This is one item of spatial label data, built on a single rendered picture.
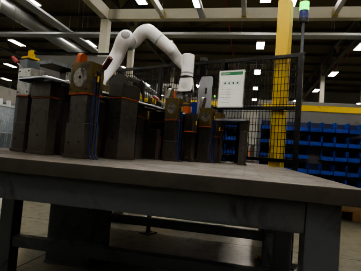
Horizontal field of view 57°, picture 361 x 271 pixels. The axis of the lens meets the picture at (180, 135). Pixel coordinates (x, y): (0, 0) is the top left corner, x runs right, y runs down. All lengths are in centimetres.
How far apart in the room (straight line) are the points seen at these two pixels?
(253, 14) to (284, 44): 383
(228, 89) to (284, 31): 61
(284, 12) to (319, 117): 191
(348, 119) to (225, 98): 211
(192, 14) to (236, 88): 405
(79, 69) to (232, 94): 165
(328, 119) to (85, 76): 356
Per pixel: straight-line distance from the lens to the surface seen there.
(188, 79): 229
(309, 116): 441
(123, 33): 232
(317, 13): 663
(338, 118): 448
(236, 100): 273
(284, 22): 282
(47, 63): 186
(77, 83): 132
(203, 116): 211
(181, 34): 1244
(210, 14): 660
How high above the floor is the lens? 75
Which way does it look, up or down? 3 degrees up
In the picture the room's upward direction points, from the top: 4 degrees clockwise
